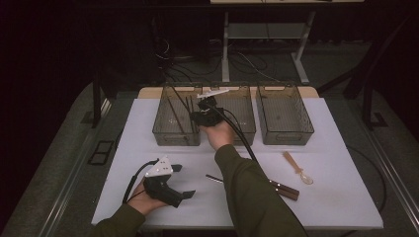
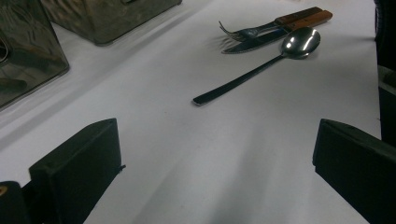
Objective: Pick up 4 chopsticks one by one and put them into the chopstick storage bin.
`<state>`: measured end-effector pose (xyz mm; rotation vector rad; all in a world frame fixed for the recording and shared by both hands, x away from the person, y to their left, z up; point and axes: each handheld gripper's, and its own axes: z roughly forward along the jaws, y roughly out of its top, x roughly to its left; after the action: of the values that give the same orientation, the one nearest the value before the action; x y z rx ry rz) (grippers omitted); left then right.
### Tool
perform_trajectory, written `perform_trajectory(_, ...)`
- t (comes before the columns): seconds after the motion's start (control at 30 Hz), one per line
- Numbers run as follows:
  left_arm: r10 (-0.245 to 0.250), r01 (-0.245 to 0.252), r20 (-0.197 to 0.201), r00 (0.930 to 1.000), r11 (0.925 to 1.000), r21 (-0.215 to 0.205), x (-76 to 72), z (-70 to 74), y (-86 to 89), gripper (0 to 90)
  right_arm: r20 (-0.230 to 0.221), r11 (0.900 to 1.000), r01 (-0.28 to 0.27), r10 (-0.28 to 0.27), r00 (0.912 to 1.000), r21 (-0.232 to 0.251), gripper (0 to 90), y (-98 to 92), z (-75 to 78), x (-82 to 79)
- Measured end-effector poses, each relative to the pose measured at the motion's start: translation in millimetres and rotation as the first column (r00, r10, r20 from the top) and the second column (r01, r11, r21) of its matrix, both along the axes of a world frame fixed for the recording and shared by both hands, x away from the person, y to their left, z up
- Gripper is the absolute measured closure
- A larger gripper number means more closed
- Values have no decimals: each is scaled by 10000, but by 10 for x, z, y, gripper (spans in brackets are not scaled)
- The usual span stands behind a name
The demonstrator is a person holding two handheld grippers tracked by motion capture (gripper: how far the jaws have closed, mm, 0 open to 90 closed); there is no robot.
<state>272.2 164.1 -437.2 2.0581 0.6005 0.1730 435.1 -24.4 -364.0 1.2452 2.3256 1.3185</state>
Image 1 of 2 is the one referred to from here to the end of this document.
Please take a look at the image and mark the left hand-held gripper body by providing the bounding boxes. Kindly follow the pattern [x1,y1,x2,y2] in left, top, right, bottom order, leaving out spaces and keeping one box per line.
[142,156,184,208]

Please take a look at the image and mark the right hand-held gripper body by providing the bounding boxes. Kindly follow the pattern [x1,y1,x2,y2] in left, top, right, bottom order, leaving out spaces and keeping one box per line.
[197,88,230,127]

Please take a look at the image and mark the transparent grey plastic bin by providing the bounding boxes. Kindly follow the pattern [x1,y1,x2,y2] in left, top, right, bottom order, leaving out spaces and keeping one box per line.
[151,82,204,147]
[208,82,257,147]
[255,82,315,146]

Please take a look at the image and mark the tan-handled clear spoon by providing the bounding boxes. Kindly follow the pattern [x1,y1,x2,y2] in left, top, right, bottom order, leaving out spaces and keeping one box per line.
[282,150,314,186]

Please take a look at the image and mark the person's left hand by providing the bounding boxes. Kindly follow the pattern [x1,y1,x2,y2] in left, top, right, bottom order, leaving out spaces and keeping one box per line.
[127,181,167,216]

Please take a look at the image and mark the person's right hand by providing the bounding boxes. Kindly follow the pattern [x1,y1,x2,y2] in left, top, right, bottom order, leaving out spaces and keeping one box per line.
[199,119,236,152]

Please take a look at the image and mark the white table mat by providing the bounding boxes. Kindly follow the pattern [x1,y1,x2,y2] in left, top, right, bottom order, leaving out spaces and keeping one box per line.
[91,97,384,230]

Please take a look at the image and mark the white metal-framed desk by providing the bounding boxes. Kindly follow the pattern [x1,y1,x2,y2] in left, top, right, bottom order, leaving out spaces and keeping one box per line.
[209,0,366,86]

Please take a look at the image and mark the black stand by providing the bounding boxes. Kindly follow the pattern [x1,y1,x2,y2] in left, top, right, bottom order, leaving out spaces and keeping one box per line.
[92,70,118,129]
[317,16,419,131]

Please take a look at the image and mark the left hand-held gripper cable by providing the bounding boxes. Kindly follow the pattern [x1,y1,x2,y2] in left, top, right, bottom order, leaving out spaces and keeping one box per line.
[122,158,160,204]

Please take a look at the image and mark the hand-held gripper cable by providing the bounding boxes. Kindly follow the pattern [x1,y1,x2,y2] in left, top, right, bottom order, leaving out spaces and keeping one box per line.
[122,158,160,204]
[204,102,260,163]

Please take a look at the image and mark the right hand-held gripper cable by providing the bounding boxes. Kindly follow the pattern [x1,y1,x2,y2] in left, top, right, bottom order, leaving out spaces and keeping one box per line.
[204,102,260,163]

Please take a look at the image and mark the black floor cables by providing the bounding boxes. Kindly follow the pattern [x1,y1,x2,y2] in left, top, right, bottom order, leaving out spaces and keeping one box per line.
[154,36,291,83]

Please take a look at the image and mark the metal floor rail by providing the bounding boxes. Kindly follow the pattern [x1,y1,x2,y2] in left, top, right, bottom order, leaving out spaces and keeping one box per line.
[38,98,113,237]
[364,126,419,231]

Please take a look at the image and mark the thin black floor cable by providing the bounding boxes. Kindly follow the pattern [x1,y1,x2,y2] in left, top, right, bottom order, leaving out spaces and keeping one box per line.
[345,144,390,218]

